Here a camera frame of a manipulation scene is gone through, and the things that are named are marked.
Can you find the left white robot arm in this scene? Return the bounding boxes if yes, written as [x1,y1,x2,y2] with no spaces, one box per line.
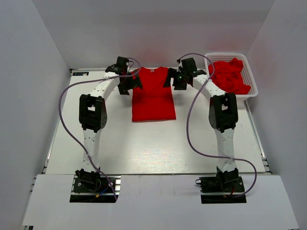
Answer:
[76,57,142,180]

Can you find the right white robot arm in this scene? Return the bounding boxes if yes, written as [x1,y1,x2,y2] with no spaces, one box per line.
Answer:
[163,57,238,191]

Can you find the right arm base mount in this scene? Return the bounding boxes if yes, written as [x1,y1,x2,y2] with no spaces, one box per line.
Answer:
[195,177,247,204]

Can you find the red t shirts in basket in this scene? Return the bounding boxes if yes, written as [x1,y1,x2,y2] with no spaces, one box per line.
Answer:
[211,58,251,95]

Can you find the blue label sticker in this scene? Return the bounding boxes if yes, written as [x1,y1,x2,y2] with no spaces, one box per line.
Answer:
[72,72,89,76]

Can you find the white plastic basket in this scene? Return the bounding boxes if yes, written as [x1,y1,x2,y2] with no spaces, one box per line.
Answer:
[206,52,258,101]

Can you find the red t shirt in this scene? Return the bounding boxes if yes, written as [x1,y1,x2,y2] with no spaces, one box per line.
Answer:
[132,67,176,122]

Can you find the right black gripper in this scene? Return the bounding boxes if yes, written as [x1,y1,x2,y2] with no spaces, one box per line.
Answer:
[164,68,188,90]

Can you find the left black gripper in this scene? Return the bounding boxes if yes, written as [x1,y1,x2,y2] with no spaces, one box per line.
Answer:
[118,69,142,95]

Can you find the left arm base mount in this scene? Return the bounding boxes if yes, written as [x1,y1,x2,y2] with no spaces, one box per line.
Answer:
[70,169,121,203]

